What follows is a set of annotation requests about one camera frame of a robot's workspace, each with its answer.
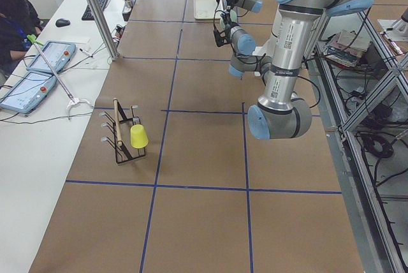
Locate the far teach pendant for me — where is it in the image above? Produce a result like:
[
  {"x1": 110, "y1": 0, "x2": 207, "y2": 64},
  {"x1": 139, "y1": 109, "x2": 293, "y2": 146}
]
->
[{"x1": 27, "y1": 41, "x2": 76, "y2": 74}]

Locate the near teach pendant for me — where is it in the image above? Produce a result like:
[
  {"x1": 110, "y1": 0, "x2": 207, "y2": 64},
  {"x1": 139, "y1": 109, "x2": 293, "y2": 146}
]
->
[{"x1": 1, "y1": 71, "x2": 57, "y2": 114}]

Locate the black wire cup rack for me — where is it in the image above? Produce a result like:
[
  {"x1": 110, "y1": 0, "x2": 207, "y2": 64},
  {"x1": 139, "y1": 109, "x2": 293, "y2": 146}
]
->
[{"x1": 99, "y1": 102, "x2": 147, "y2": 165}]

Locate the litter grabber tool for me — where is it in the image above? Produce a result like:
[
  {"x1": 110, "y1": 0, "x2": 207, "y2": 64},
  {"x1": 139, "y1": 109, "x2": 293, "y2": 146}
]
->
[{"x1": 27, "y1": 34, "x2": 94, "y2": 120}]

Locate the black marker pen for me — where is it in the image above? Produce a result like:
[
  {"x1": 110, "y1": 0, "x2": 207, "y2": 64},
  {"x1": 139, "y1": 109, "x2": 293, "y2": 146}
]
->
[{"x1": 79, "y1": 48, "x2": 93, "y2": 58}]

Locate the wooden rack handle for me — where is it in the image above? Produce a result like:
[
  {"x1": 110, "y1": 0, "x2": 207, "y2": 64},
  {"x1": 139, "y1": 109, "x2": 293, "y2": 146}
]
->
[{"x1": 113, "y1": 98, "x2": 123, "y2": 147}]

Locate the black keyboard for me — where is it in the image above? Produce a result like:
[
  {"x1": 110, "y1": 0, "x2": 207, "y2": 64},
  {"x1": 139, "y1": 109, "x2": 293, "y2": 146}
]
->
[{"x1": 81, "y1": 0, "x2": 113, "y2": 21}]

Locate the pale green cup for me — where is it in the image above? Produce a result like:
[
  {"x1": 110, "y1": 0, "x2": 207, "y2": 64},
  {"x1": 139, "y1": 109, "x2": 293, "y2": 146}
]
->
[{"x1": 229, "y1": 10, "x2": 238, "y2": 22}]

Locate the aluminium frame post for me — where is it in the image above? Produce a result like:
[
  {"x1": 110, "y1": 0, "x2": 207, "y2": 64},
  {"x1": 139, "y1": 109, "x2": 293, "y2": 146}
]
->
[{"x1": 87, "y1": 0, "x2": 119, "y2": 61}]

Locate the metal cup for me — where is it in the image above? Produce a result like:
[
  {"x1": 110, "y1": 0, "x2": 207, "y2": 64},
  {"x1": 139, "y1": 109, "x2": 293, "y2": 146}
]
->
[{"x1": 124, "y1": 0, "x2": 133, "y2": 10}]

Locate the seated person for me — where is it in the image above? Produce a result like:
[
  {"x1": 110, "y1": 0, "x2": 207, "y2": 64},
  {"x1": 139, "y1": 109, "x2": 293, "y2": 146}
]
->
[{"x1": 1, "y1": 0, "x2": 42, "y2": 77}]

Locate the black computer mouse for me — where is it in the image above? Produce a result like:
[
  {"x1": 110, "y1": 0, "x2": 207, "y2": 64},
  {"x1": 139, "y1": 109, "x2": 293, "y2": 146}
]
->
[{"x1": 55, "y1": 18, "x2": 71, "y2": 27}]

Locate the stack of books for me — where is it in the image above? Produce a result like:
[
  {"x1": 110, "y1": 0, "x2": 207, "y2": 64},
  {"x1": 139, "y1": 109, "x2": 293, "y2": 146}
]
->
[{"x1": 323, "y1": 30, "x2": 370, "y2": 68}]

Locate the yellow cup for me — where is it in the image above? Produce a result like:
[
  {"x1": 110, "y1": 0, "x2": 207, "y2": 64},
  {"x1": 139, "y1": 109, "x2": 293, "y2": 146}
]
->
[{"x1": 130, "y1": 124, "x2": 149, "y2": 149}]

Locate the teach pendant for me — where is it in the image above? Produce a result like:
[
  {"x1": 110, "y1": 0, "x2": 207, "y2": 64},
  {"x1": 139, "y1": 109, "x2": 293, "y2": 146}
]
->
[
  {"x1": 1, "y1": 71, "x2": 57, "y2": 114},
  {"x1": 27, "y1": 41, "x2": 76, "y2": 74}
]

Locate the pale yellow bear tray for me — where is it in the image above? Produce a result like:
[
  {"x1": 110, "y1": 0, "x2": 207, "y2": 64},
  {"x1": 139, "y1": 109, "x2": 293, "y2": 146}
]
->
[{"x1": 193, "y1": 0, "x2": 224, "y2": 20}]

